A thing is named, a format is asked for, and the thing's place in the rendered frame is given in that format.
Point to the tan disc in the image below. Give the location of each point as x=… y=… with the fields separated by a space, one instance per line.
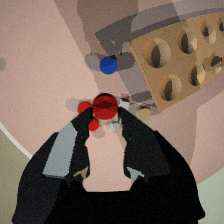
x=143 y=113

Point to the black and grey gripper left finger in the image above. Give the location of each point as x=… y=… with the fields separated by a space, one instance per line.
x=61 y=159

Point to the blue disc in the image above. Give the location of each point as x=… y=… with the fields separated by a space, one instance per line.
x=108 y=65

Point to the tan tray with round pockets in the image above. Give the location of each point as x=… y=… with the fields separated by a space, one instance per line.
x=178 y=59

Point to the red disc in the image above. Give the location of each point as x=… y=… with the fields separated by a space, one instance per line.
x=83 y=105
x=94 y=125
x=105 y=106

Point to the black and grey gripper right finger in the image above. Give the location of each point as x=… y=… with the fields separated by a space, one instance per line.
x=149 y=156

